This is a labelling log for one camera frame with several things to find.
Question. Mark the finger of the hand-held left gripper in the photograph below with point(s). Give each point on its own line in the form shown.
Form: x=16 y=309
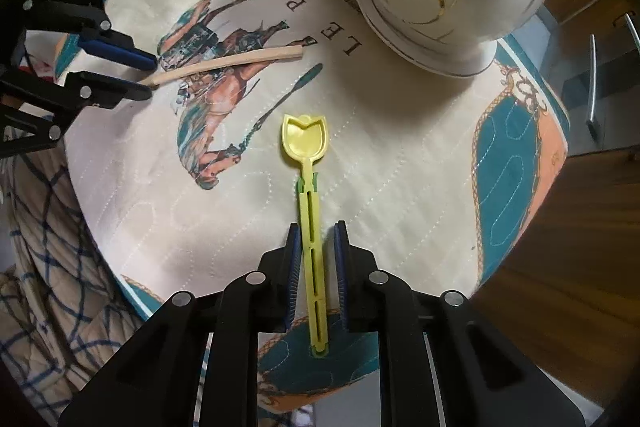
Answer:
x=115 y=89
x=125 y=52

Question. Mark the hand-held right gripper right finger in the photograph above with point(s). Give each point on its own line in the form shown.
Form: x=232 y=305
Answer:
x=341 y=272

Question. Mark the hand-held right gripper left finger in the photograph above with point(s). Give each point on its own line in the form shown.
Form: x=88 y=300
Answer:
x=292 y=277

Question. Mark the wooden chopstick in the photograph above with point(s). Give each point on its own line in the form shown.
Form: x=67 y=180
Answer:
x=225 y=62

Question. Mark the yellow plastic spoon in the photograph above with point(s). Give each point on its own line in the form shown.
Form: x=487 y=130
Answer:
x=305 y=139

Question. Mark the printed quilted mat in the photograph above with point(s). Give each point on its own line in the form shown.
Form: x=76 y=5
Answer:
x=400 y=157

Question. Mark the checked quilted blanket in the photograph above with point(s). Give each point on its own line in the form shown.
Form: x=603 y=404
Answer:
x=50 y=307

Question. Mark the white ceramic holder tray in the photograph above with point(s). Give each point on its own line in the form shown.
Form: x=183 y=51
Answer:
x=430 y=57

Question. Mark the metal chair frame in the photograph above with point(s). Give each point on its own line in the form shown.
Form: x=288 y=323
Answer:
x=595 y=82

